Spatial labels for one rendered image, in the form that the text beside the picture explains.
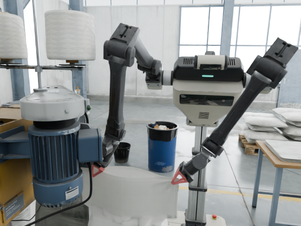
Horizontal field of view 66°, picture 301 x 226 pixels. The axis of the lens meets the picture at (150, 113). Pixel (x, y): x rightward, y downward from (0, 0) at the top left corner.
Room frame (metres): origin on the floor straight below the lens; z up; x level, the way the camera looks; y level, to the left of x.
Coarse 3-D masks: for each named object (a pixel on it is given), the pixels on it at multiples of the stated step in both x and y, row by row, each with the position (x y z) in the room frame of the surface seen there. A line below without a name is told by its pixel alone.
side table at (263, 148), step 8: (264, 144) 2.23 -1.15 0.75; (264, 152) 2.05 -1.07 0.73; (272, 152) 2.01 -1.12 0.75; (272, 160) 1.84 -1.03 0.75; (280, 160) 1.84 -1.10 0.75; (256, 168) 2.33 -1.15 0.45; (280, 168) 1.78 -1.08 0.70; (296, 168) 1.74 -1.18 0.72; (256, 176) 2.30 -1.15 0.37; (280, 176) 1.78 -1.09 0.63; (256, 184) 2.30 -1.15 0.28; (280, 184) 1.78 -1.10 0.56; (256, 192) 2.30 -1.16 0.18; (264, 192) 2.29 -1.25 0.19; (272, 192) 2.28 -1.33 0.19; (280, 192) 2.28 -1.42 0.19; (256, 200) 2.30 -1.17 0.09; (272, 200) 1.81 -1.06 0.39; (272, 208) 1.79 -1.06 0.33; (272, 216) 1.79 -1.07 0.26; (272, 224) 1.78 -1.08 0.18; (280, 224) 1.78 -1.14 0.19; (288, 224) 1.77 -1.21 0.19; (296, 224) 1.77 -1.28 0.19
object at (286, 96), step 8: (296, 56) 8.21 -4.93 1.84; (288, 64) 8.24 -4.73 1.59; (296, 64) 8.20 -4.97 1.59; (288, 72) 8.24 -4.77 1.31; (296, 72) 8.20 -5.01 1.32; (288, 80) 8.20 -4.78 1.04; (296, 80) 8.19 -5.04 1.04; (280, 88) 8.26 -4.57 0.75; (288, 88) 8.22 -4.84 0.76; (296, 88) 8.18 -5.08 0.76; (280, 96) 8.26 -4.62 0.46; (288, 96) 8.22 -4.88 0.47; (296, 96) 8.18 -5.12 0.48; (280, 104) 8.25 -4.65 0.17; (288, 104) 8.21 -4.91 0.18; (296, 104) 8.17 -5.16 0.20
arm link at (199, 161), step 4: (204, 140) 0.95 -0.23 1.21; (204, 148) 0.93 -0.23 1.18; (204, 152) 0.87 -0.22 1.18; (208, 152) 0.90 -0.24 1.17; (220, 152) 0.91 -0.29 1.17; (196, 156) 0.87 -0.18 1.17; (200, 156) 0.86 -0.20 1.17; (204, 156) 0.86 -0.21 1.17; (208, 156) 0.86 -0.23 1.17; (216, 156) 0.91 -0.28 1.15; (196, 160) 0.86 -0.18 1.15; (200, 160) 0.86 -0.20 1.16; (204, 160) 0.85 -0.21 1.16; (196, 164) 0.86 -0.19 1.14; (200, 164) 0.85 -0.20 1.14; (204, 164) 0.85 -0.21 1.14; (196, 168) 0.85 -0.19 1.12; (200, 168) 0.85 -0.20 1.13
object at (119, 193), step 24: (96, 168) 1.06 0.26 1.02; (120, 168) 1.07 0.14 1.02; (96, 192) 1.03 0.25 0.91; (120, 192) 0.96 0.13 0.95; (144, 192) 0.95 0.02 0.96; (168, 192) 0.96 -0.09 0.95; (96, 216) 0.98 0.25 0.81; (120, 216) 0.96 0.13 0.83; (144, 216) 0.95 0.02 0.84; (168, 216) 0.96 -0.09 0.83
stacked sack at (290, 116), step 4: (296, 112) 3.98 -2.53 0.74; (284, 116) 3.85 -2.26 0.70; (288, 116) 3.77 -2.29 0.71; (292, 116) 3.74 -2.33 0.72; (296, 116) 3.73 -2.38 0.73; (300, 116) 3.72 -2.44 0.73; (288, 120) 3.76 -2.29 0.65; (292, 120) 3.71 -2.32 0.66; (296, 120) 3.69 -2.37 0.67; (300, 120) 3.68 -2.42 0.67
